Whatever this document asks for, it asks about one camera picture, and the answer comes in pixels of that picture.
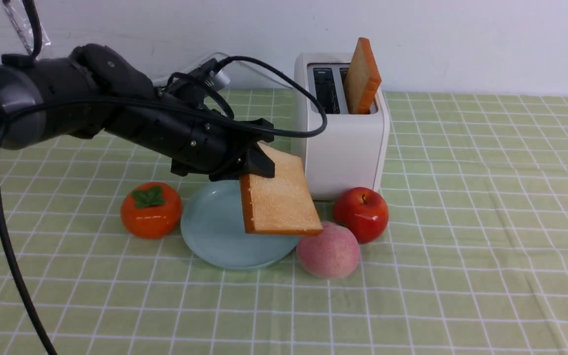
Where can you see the green checkered tablecloth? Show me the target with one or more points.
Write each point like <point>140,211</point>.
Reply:
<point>474,261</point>

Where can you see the light blue plate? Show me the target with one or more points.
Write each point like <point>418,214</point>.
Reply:
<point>213,228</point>

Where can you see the orange persimmon with green leaf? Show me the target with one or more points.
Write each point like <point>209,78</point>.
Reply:
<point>151,211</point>

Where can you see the white toaster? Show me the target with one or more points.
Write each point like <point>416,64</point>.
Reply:
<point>351,151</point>

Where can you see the pink peach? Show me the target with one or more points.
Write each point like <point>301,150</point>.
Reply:
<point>333,254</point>

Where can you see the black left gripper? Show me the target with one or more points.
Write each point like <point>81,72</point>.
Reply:
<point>195,146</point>

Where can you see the red apple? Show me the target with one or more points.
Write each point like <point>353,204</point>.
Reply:
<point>364,212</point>

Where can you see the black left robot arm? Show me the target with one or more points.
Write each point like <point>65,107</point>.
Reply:
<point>94,89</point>

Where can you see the toast slice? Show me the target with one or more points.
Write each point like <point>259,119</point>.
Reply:
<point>363,79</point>
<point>281,205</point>

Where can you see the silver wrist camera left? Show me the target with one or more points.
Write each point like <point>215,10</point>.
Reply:
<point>208,73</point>

